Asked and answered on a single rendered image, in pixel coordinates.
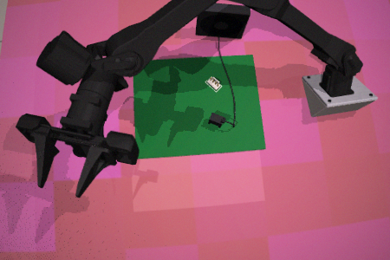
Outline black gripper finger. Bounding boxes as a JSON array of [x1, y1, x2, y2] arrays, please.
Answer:
[[30, 133, 59, 188], [75, 146, 117, 198]]

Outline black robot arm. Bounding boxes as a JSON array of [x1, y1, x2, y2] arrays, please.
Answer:
[[36, 0, 363, 104]]

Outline green circuit board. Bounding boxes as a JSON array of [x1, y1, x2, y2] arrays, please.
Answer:
[[133, 55, 266, 159]]

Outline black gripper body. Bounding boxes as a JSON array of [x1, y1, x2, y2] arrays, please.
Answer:
[[16, 90, 140, 165]]

